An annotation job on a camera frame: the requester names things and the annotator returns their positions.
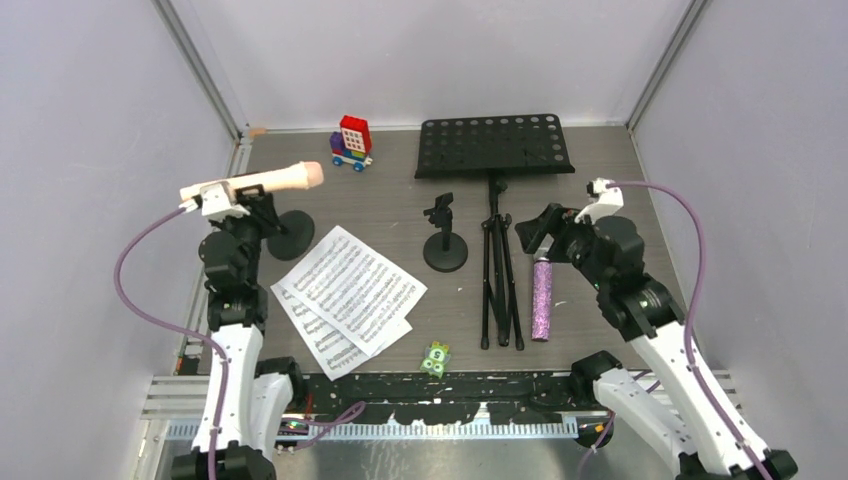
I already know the black microphone stand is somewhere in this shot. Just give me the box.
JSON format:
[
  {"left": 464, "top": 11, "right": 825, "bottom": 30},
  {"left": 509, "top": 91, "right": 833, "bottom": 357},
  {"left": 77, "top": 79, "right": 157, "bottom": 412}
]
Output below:
[
  {"left": 422, "top": 192, "right": 468, "bottom": 273},
  {"left": 248, "top": 185, "right": 315, "bottom": 261}
]

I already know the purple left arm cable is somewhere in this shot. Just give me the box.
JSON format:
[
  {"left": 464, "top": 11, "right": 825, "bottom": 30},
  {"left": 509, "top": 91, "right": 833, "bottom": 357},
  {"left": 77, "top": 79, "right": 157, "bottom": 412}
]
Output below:
[{"left": 113, "top": 206, "right": 367, "bottom": 480}]

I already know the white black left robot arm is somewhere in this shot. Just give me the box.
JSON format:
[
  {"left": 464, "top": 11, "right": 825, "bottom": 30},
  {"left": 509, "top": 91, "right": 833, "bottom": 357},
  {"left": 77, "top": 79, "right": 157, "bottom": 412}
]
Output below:
[{"left": 170, "top": 187, "right": 307, "bottom": 479}]

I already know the purple glitter microphone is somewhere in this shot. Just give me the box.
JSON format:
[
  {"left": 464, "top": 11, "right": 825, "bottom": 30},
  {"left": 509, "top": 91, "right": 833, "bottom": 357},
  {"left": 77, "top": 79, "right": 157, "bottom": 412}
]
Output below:
[{"left": 531, "top": 256, "right": 553, "bottom": 342}]

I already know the black music stand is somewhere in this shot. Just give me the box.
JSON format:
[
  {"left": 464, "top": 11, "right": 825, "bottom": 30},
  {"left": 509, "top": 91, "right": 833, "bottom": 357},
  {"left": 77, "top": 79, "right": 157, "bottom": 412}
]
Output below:
[{"left": 414, "top": 113, "right": 576, "bottom": 351}]

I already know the beige microphone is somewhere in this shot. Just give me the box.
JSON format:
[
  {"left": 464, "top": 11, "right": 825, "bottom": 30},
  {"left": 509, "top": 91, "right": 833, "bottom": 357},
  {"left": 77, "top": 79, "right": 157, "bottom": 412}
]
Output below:
[{"left": 179, "top": 162, "right": 324, "bottom": 201}]

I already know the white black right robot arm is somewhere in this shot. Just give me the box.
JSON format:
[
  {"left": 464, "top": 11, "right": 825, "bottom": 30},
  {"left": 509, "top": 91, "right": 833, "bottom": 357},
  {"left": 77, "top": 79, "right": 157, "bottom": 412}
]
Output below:
[{"left": 515, "top": 204, "right": 799, "bottom": 479}]

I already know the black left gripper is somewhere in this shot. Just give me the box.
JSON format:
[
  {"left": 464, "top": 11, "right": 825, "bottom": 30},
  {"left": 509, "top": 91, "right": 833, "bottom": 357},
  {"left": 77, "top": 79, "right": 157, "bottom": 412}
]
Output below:
[{"left": 211, "top": 193, "right": 280, "bottom": 286}]

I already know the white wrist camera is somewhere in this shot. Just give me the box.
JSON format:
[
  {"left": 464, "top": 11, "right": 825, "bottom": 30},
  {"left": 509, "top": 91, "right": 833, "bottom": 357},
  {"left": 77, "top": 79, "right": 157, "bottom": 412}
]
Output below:
[
  {"left": 574, "top": 178, "right": 624, "bottom": 224},
  {"left": 179, "top": 181, "right": 250, "bottom": 221}
]

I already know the colourful toy block truck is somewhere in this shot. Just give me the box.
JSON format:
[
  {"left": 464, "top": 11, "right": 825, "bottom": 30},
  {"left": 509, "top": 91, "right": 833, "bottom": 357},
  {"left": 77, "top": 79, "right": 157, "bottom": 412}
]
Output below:
[{"left": 329, "top": 115, "right": 373, "bottom": 172}]

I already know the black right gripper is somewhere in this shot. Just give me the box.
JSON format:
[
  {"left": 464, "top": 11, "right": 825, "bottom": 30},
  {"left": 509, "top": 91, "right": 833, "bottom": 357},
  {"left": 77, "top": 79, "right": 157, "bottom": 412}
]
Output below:
[{"left": 515, "top": 202, "right": 610, "bottom": 291}]

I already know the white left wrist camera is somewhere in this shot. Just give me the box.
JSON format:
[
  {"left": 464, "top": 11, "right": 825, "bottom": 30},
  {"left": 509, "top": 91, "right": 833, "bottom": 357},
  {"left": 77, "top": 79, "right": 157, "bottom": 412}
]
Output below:
[{"left": 179, "top": 181, "right": 250, "bottom": 221}]

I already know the green toy block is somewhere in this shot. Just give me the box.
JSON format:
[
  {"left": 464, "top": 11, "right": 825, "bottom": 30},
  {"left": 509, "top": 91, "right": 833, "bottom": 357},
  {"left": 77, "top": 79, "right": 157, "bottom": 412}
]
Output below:
[{"left": 419, "top": 341, "right": 451, "bottom": 379}]

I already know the sheet music page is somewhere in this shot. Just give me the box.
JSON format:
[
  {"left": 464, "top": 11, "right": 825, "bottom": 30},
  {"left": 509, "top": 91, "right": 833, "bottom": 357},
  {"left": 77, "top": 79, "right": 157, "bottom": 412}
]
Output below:
[
  {"left": 278, "top": 225, "right": 427, "bottom": 356},
  {"left": 271, "top": 284, "right": 412, "bottom": 381}
]

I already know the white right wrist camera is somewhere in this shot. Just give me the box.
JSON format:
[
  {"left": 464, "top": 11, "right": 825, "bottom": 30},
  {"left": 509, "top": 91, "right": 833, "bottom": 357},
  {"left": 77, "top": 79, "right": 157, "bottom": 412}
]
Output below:
[{"left": 574, "top": 178, "right": 624, "bottom": 224}]

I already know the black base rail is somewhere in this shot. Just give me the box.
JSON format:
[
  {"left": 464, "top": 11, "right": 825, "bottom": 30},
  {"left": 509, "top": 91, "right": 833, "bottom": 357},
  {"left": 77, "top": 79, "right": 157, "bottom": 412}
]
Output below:
[{"left": 285, "top": 370, "right": 606, "bottom": 426}]

